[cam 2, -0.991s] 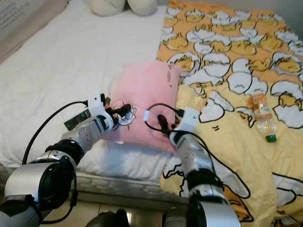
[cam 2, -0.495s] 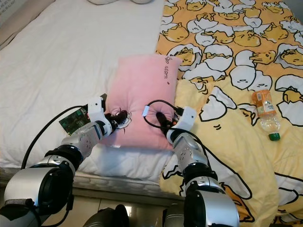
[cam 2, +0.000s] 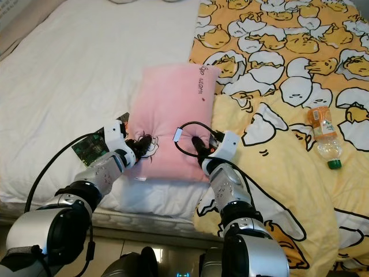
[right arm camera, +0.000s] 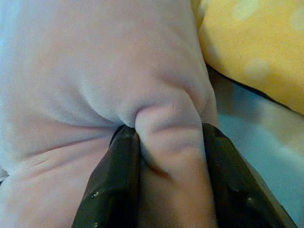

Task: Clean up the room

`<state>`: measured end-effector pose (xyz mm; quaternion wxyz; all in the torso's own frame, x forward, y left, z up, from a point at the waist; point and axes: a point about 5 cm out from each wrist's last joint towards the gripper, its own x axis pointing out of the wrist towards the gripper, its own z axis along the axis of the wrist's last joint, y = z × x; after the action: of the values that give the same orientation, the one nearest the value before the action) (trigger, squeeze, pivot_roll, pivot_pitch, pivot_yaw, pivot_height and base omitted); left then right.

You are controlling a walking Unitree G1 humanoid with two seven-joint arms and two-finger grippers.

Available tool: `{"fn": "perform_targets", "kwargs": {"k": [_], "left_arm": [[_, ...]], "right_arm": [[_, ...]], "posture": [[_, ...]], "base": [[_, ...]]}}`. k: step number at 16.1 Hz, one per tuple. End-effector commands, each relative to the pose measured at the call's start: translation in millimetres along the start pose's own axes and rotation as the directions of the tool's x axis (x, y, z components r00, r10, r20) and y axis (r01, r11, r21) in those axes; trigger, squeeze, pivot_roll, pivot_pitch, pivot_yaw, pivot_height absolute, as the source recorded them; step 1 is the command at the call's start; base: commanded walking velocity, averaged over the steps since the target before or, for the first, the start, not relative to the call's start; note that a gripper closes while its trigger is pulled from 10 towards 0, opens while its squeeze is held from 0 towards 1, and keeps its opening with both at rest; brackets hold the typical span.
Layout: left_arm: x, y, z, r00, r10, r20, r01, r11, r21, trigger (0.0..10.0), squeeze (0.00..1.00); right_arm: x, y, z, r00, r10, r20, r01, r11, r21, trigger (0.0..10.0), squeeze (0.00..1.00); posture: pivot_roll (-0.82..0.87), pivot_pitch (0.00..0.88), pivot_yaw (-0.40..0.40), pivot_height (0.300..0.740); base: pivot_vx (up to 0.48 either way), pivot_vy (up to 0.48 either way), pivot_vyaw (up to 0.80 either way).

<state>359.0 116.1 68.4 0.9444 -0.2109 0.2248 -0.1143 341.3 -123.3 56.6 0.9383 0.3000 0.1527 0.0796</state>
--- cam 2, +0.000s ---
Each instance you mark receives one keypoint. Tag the pink plush pillow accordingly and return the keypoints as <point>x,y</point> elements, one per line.
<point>167,109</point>

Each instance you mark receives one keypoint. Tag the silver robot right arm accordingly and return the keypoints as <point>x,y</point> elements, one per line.
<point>251,242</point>

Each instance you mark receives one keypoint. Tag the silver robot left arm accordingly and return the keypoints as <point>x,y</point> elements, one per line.
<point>69,225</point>

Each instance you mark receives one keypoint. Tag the grey quilted mattress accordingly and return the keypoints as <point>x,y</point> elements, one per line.
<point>150,222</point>

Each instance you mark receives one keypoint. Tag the white bed sheet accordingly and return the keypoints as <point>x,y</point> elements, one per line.
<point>69,75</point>

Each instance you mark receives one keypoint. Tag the yellow cartoon egg blanket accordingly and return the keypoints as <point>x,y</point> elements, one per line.
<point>265,57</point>

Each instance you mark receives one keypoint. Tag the robot right leg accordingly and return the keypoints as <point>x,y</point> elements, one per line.
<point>210,265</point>

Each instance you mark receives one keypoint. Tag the robot leg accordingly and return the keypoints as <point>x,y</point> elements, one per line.
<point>210,265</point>
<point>132,265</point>

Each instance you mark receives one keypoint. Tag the robot left leg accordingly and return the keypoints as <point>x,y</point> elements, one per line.
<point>132,265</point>

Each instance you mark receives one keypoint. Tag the plastic bottle with orange label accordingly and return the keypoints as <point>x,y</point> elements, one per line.
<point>323,135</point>

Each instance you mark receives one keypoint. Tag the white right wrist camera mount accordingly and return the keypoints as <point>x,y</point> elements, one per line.
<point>228,147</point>

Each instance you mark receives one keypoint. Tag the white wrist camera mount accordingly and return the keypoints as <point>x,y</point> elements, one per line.
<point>114,135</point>
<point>228,147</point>

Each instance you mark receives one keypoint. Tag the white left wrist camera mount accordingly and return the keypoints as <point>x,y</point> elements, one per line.
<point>114,135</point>

